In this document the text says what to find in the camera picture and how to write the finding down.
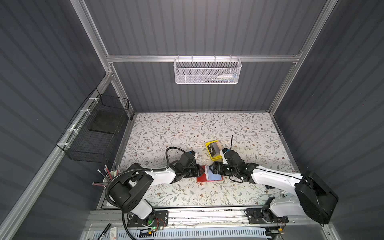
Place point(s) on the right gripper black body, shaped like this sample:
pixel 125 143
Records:
pixel 234 171

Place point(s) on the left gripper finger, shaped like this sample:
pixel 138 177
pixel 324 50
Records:
pixel 200 169
pixel 201 175

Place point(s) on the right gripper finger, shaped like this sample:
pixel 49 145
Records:
pixel 215 174
pixel 215 165

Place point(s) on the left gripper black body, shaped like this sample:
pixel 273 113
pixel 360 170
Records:
pixel 186 173

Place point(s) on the red leather card holder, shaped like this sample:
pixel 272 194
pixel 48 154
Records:
pixel 209 176

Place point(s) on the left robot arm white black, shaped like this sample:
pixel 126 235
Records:
pixel 126 190

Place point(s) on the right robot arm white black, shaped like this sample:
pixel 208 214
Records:
pixel 307 194

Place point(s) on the yellow plastic card tray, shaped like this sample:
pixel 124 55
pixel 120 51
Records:
pixel 217 157

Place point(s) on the stack of credit cards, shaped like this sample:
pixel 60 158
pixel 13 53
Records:
pixel 214 149

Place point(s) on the white pencil cup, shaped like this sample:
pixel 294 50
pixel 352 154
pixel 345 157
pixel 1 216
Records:
pixel 108 175

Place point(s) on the white tube in basket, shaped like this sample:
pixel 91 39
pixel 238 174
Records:
pixel 229 77

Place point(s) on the small white red box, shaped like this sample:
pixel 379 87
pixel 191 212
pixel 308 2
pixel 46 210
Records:
pixel 113 234

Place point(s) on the black pen on ledge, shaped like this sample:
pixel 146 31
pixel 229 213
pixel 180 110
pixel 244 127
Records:
pixel 104 232

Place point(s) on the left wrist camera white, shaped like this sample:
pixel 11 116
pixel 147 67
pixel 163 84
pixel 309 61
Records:
pixel 193 154

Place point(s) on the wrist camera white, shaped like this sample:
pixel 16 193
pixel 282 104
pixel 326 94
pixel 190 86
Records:
pixel 193 154
pixel 222 154

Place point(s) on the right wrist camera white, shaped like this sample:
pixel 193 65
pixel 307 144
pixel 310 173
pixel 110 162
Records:
pixel 222 154

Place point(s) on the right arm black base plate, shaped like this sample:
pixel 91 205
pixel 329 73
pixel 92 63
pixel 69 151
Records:
pixel 260 216

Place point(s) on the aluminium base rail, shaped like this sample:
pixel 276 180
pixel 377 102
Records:
pixel 197 217

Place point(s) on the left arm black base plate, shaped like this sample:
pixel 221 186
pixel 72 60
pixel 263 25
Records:
pixel 155 219

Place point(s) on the white slotted cable duct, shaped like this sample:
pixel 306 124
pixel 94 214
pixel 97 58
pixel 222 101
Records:
pixel 204 233

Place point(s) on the white wire mesh basket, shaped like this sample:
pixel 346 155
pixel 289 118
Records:
pixel 204 72

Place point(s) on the black wire mesh basket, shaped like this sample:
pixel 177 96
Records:
pixel 97 134

